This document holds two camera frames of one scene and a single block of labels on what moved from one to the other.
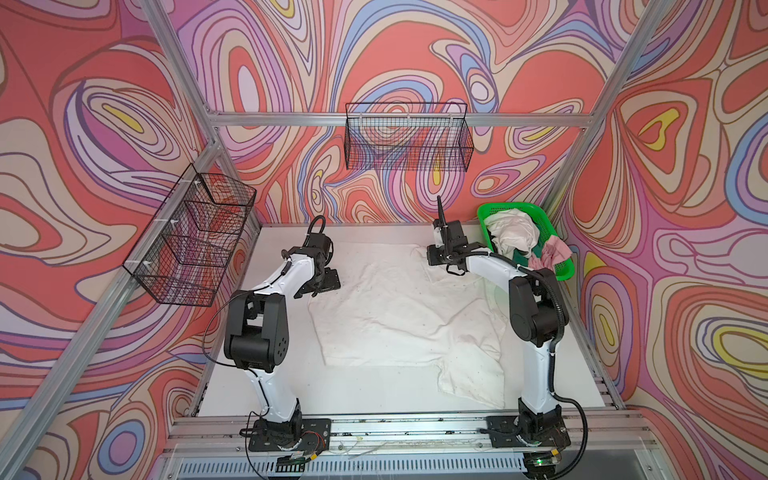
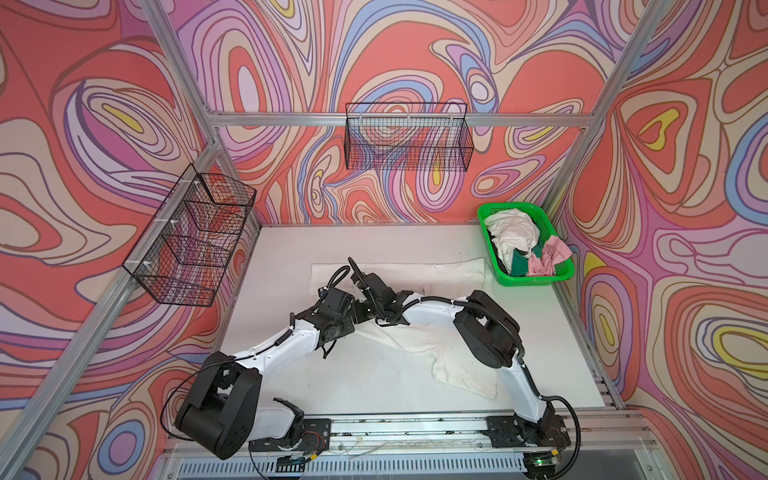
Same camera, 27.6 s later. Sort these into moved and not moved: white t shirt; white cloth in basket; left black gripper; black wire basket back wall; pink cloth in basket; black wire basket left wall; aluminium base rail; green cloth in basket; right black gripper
Moved: right black gripper; left black gripper; white t shirt
Not moved: black wire basket left wall; pink cloth in basket; aluminium base rail; black wire basket back wall; green cloth in basket; white cloth in basket
